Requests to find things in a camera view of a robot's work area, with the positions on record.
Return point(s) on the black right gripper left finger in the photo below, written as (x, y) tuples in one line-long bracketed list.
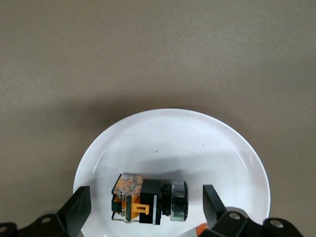
[(74, 209)]

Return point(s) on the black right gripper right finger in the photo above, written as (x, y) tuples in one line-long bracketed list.
[(214, 209)]

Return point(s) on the orange black push-button switch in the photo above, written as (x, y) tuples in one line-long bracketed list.
[(148, 197)]

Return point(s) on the white round plate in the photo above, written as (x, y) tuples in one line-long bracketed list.
[(172, 148)]

